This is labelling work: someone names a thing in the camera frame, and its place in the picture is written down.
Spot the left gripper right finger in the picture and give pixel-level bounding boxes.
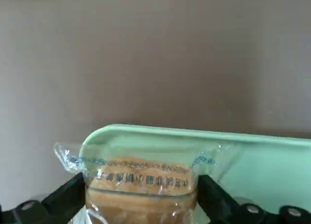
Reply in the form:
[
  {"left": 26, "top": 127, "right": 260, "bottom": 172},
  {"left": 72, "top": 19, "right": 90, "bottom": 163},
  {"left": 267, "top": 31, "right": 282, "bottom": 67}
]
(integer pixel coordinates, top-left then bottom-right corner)
[{"left": 198, "top": 174, "right": 311, "bottom": 224}]

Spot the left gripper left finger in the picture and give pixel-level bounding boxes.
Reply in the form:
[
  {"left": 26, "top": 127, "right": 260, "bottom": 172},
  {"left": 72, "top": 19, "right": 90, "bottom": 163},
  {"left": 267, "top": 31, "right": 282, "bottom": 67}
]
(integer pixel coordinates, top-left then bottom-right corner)
[{"left": 0, "top": 172, "right": 87, "bottom": 224}]

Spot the green plastic tray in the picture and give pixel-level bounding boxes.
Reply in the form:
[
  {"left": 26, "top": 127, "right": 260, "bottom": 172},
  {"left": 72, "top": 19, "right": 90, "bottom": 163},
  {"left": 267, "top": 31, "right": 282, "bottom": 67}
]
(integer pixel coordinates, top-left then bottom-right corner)
[{"left": 79, "top": 123, "right": 311, "bottom": 224}]

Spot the bread pack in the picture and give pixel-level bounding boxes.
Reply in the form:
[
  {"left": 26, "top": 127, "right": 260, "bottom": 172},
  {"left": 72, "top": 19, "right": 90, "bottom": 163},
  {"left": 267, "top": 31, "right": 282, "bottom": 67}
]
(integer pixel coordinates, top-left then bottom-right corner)
[{"left": 52, "top": 141, "right": 217, "bottom": 224}]

